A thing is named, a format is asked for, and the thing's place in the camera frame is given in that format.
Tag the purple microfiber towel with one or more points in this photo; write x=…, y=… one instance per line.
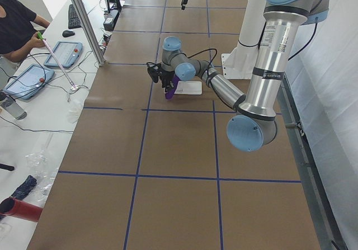
x=169, y=95

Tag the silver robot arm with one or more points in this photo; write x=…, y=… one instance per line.
x=262, y=53

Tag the white wooden towel rack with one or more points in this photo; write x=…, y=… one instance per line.
x=189, y=88

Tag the person's hand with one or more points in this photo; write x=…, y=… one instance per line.
x=36, y=42

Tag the black box with label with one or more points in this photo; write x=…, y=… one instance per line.
x=110, y=20

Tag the upper blue teach pendant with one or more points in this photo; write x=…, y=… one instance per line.
x=67, y=52

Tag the blue teach pendant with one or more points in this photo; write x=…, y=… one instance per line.
x=29, y=82
x=67, y=52

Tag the black keyboard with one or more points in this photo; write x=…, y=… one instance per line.
x=73, y=19

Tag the black computer mouse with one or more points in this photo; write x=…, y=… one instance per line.
x=68, y=33

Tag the lower blue teach pendant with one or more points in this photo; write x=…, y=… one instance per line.
x=29, y=82

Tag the clear crumpled plastic wrap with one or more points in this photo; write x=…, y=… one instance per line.
x=43, y=167

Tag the person in black shirt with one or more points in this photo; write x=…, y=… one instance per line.
x=17, y=29

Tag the red cylinder bottle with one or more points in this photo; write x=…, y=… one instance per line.
x=20, y=209

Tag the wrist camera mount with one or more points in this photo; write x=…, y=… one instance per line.
x=155, y=71

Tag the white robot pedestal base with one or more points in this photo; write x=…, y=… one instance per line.
x=240, y=62

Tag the pink rod green handle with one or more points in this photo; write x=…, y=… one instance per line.
x=74, y=87

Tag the aluminium frame post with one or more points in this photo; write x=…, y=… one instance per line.
x=88, y=31

